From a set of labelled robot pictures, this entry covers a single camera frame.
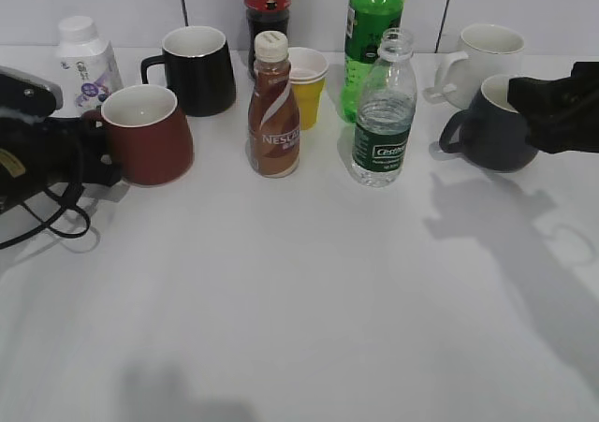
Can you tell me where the green soda bottle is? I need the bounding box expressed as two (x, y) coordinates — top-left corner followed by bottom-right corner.
(341, 0), (405, 124)

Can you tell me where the white ceramic mug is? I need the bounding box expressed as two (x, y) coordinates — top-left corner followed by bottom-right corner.
(423, 23), (525, 109)

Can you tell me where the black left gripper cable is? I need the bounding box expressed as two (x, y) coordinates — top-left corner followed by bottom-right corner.
(0, 136), (91, 251)

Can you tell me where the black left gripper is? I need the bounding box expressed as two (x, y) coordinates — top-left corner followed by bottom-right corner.
(1, 66), (123, 212)

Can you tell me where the clear water bottle green label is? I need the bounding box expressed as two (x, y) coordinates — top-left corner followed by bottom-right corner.
(352, 28), (417, 188)

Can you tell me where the white paper cup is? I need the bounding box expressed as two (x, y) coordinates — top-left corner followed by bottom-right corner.
(288, 47), (329, 83)

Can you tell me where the black ceramic mug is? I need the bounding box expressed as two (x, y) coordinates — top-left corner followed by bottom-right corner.
(140, 26), (237, 117)

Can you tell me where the dark cola bottle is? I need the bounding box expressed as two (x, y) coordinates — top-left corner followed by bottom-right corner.
(243, 0), (291, 80)

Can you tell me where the dark navy ceramic mug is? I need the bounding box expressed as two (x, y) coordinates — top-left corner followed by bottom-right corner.
(439, 74), (538, 172)

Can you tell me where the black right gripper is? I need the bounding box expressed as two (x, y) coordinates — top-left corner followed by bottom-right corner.
(507, 62), (598, 153)

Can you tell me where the dark red ceramic mug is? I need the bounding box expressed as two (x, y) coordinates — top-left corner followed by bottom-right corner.
(81, 84), (194, 186)

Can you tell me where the white blueberry yogurt bottle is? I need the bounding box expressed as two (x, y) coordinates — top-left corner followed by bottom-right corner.
(56, 16), (124, 115)

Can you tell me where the brown Nescafe coffee bottle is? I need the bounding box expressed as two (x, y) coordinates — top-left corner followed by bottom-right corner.
(248, 31), (300, 178)

